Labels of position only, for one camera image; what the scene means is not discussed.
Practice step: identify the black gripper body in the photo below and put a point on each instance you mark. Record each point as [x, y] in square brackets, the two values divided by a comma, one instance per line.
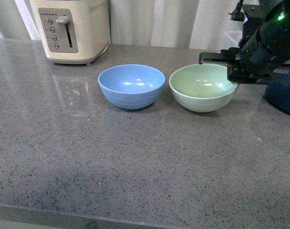
[245, 65]

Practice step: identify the light green bowl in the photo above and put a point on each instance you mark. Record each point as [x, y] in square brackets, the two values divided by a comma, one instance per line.
[202, 87]

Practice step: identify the light blue bowl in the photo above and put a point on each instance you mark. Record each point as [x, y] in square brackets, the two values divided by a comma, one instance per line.
[131, 86]

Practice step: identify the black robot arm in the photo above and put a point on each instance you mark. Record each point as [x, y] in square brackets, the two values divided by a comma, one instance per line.
[264, 47]

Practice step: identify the clear plastic food container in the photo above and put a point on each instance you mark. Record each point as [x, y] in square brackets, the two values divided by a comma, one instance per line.
[234, 36]

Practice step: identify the dark blue saucepan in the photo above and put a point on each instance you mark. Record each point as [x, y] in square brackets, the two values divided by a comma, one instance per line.
[278, 95]

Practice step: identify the cream toaster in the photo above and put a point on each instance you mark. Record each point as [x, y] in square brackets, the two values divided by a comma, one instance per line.
[72, 31]

